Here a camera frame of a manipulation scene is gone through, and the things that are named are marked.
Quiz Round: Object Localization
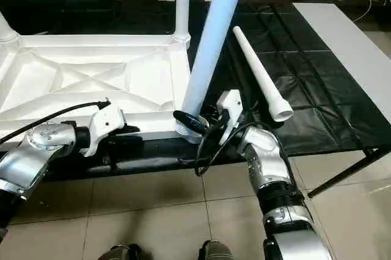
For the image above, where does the white plastic table top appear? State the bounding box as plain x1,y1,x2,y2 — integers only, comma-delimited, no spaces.
0,33,203,146

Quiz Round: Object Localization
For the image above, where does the white plastic table leg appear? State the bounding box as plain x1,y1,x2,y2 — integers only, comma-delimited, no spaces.
175,0,249,143
232,26,295,123
173,0,192,45
0,11,19,44

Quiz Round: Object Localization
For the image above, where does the black left robot foot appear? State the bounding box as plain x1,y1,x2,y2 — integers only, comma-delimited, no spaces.
97,243,145,260

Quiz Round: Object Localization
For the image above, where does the black robot foot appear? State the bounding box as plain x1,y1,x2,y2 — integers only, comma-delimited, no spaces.
198,239,236,260
97,243,145,260

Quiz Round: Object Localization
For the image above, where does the black work mat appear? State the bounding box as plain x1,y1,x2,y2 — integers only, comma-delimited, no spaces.
0,0,391,181

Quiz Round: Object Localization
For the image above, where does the black right robot foot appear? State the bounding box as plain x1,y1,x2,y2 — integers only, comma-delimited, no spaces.
198,239,236,260

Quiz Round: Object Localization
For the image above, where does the white flat board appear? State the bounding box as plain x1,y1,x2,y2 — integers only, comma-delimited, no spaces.
293,2,391,109

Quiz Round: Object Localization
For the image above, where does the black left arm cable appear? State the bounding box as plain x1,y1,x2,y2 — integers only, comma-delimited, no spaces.
0,99,112,146

